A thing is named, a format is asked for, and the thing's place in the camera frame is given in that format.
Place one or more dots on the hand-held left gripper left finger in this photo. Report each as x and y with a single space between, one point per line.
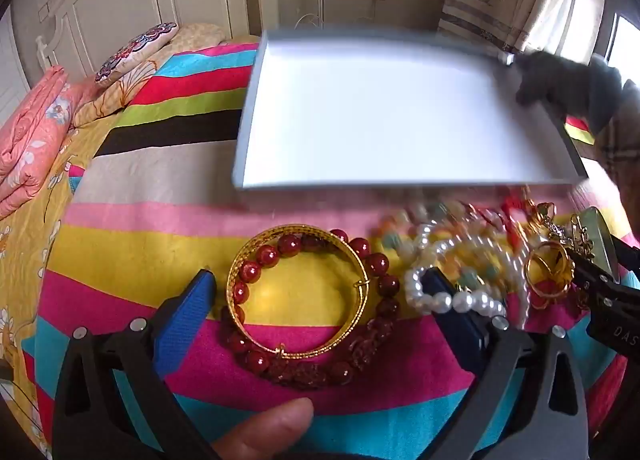
192 310

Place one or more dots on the window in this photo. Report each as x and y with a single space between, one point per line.
627 50

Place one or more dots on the gold tree brooch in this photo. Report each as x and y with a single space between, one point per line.
542 214

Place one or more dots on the yellow floral sheet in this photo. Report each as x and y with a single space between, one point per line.
30 250

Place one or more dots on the embroidered flower pillow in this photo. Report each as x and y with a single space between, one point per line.
135 50

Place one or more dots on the gold bangle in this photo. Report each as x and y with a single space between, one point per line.
295 231

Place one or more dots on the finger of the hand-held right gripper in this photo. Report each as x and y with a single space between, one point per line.
597 282

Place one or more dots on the silver leaf brooch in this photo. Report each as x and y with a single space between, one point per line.
575 239

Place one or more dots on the striped bed sheet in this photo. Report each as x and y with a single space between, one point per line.
175 180

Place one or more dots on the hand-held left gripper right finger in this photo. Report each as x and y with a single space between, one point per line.
452 312

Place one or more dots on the grey white jewelry box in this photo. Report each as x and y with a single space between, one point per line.
380 110

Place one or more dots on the person's left hand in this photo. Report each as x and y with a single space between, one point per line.
260 427

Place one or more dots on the pink floral quilt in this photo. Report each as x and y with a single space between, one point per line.
30 140

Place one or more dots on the beige pillow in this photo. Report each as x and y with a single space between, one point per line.
200 35

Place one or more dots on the person's right forearm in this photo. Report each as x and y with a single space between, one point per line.
625 140

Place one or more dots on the person's right hand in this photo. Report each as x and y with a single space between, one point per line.
565 85

